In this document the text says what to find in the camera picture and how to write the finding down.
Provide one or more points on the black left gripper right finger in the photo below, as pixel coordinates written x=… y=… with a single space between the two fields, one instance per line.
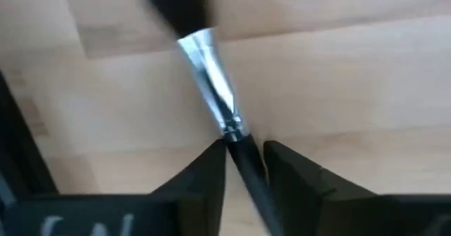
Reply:
x=299 y=193

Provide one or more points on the black rig frame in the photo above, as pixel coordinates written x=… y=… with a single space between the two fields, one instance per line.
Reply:
x=14 y=158

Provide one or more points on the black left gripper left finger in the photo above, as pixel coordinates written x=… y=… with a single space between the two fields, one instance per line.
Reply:
x=201 y=193

